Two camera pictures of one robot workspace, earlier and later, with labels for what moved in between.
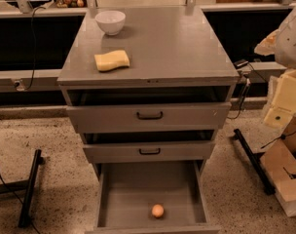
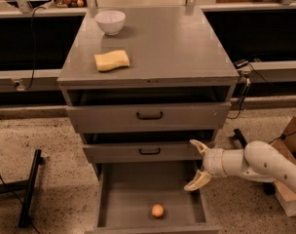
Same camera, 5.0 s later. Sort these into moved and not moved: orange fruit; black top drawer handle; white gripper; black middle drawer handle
Moved: white gripper
Not moved: black middle drawer handle; orange fruit; black top drawer handle
